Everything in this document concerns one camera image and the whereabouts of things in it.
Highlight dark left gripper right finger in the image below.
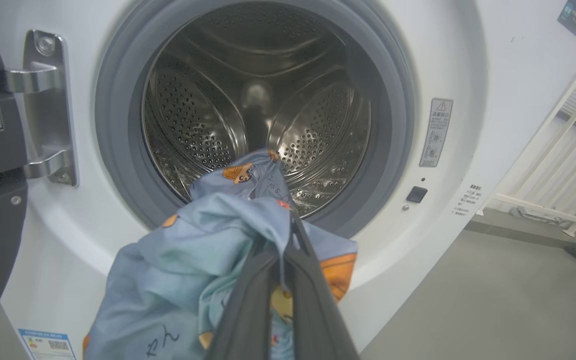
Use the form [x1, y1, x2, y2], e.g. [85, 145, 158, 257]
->
[283, 215, 361, 360]

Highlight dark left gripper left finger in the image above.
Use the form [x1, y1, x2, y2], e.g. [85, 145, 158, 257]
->
[205, 247, 283, 360]

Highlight blue garment small orange prints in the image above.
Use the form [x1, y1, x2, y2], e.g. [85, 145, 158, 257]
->
[83, 149, 359, 360]

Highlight stainless steel washing machine drum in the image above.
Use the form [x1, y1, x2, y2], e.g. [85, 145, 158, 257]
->
[140, 2, 373, 218]

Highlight silver metal door hinge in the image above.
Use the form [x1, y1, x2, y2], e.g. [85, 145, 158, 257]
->
[7, 29, 80, 187]

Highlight white front-load washing machine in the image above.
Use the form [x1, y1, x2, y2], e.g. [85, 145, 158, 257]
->
[0, 0, 576, 360]

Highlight small printed text sticker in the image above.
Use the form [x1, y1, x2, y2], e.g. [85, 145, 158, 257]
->
[451, 184, 484, 217]

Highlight blue energy label sticker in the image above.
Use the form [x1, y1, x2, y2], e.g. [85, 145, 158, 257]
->
[18, 328, 77, 360]

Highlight grey warning label sticker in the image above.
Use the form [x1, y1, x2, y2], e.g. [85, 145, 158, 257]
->
[419, 98, 454, 168]

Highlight white slatted fence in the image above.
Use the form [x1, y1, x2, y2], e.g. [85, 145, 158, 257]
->
[475, 56, 576, 238]

